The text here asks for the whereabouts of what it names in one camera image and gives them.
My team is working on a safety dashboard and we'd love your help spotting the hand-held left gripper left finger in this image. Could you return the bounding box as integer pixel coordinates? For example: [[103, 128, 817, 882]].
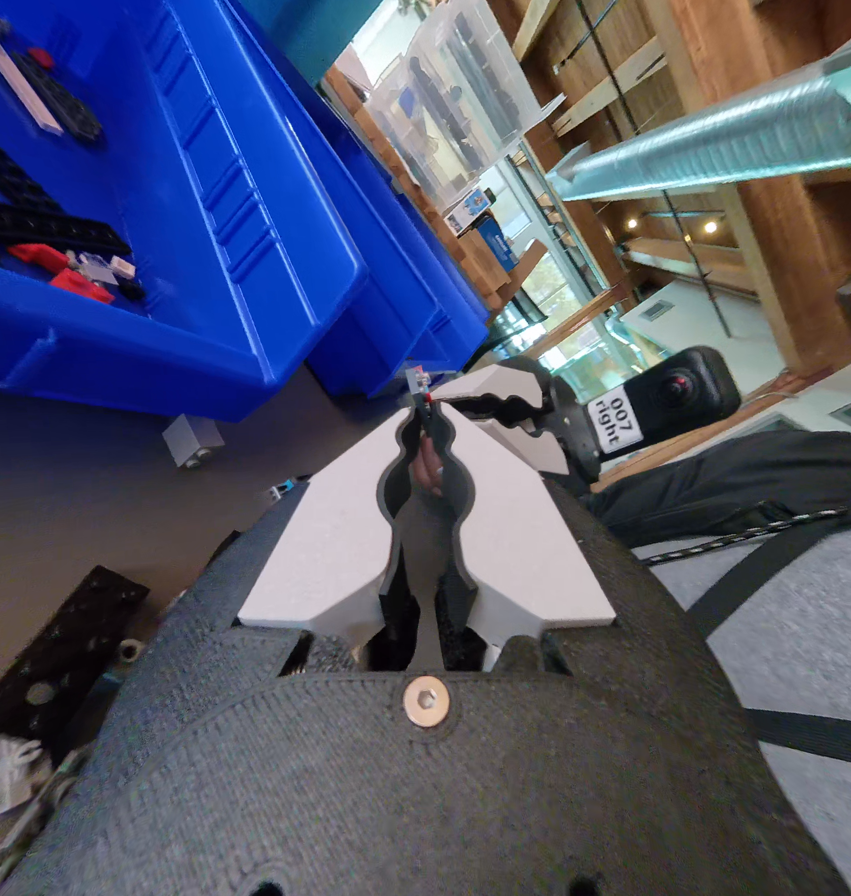
[[238, 409, 421, 631]]

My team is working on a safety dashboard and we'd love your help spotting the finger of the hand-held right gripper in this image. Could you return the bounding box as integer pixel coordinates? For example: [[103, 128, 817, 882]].
[[480, 420, 570, 478], [434, 364, 547, 435]]

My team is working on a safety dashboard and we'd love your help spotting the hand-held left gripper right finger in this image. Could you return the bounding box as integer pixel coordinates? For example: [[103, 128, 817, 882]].
[[432, 402, 617, 666]]

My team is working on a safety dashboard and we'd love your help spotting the person's right forearm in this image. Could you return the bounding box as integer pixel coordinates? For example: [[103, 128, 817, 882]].
[[583, 430, 851, 547]]

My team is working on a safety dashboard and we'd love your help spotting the grey desk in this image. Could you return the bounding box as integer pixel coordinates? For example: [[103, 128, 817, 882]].
[[0, 364, 468, 841]]

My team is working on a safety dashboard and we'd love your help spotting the person's right hand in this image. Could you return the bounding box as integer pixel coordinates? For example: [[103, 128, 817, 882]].
[[411, 437, 446, 498]]

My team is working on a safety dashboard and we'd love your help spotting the blue plastic bin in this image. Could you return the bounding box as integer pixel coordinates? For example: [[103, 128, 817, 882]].
[[0, 0, 369, 424], [229, 0, 440, 400], [285, 63, 492, 372]]

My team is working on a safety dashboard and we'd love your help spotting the cardboard sheet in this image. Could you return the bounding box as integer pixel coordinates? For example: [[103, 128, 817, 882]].
[[495, 239, 549, 309]]

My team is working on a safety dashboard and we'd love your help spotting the wooden box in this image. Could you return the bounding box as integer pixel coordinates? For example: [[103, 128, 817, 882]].
[[460, 227, 513, 295]]

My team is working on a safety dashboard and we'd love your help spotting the blue cardboard box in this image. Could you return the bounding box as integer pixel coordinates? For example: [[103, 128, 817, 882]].
[[478, 216, 520, 270]]

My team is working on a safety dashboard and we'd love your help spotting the light grey block brick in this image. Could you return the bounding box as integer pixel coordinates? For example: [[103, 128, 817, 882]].
[[162, 413, 226, 469]]

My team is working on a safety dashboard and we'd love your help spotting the small printed card box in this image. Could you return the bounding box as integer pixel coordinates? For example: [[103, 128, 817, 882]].
[[445, 188, 496, 235]]

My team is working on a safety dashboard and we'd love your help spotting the wooden table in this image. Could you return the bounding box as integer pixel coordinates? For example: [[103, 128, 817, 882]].
[[324, 66, 510, 312]]

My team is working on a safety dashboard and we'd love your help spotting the black brick assembly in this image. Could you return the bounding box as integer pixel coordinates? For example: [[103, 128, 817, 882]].
[[0, 566, 151, 743]]

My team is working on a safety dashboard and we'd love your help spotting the person's grey sweatshirt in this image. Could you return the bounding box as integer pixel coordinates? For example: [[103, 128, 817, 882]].
[[635, 525, 851, 896]]

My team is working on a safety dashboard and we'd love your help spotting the clear plastic drawer organiser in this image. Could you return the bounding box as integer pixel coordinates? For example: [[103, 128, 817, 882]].
[[364, 0, 566, 204]]

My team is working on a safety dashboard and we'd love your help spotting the pale grey toy piece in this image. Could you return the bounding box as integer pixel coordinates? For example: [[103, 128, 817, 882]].
[[0, 738, 51, 816]]

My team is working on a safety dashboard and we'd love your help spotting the light blue foam bag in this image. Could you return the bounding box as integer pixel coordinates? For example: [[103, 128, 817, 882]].
[[239, 0, 384, 67]]

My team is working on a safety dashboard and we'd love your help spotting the black studded plate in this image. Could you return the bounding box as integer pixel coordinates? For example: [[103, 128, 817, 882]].
[[0, 749, 93, 896]]

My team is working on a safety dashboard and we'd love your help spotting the pile of loose toy bricks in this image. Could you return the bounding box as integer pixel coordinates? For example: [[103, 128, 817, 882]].
[[0, 10, 146, 305]]

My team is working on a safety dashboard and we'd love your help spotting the black speckled drawstring cord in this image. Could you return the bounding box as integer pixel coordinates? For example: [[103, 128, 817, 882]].
[[642, 507, 850, 567]]

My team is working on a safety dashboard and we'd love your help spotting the black lanyard strap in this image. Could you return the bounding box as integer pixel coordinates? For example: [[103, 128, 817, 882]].
[[688, 518, 851, 767]]

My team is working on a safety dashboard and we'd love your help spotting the silver air duct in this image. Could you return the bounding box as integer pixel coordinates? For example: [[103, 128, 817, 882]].
[[546, 49, 851, 204]]

